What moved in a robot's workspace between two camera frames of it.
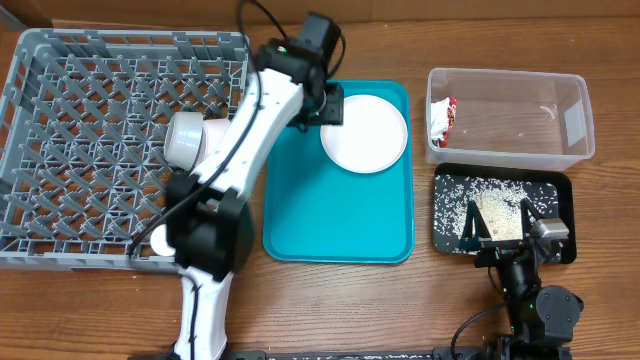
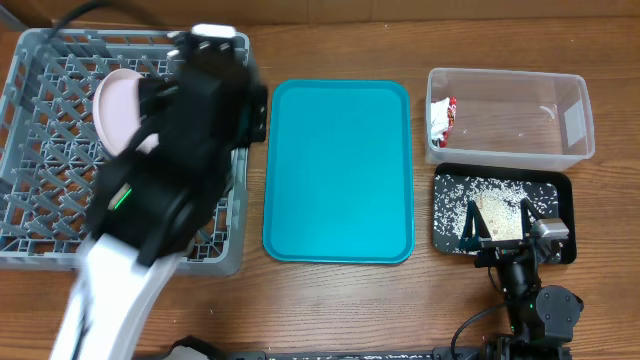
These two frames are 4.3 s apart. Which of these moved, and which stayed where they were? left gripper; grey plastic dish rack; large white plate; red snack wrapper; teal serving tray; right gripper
Moved: left gripper; large white plate
Stayed: grey plastic dish rack; red snack wrapper; teal serving tray; right gripper
